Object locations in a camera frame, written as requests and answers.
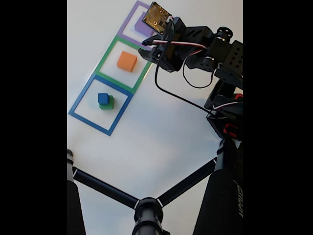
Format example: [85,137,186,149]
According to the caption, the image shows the green block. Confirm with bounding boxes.
[99,95,114,110]

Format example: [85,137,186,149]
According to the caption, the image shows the purple block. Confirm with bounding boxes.
[134,12,157,39]

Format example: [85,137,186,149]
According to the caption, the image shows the orange block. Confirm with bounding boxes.
[116,50,138,73]

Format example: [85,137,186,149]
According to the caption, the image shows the green square frame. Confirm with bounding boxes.
[94,34,157,95]

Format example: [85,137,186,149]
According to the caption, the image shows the black cable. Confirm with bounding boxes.
[154,22,225,133]

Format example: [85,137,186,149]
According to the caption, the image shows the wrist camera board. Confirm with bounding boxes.
[143,1,173,34]

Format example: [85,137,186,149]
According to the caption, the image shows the red white servo cable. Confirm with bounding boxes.
[143,16,244,113]

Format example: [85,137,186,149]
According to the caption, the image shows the purple square frame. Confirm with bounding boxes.
[117,0,157,53]

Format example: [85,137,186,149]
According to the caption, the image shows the black red table clamp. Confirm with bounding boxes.
[223,123,239,138]

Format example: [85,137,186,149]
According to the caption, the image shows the black camera tripod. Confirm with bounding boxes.
[67,139,244,235]

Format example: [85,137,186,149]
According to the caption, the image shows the blue square frame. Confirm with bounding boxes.
[68,74,134,137]

